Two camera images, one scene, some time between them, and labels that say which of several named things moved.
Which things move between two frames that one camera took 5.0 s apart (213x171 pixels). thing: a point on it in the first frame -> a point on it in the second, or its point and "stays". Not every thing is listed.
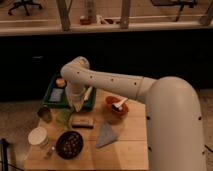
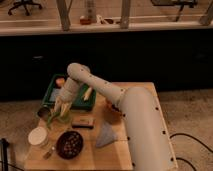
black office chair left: (24, 4) stays
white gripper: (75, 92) -> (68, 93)
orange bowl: (116, 106) stays
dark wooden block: (82, 122) stays
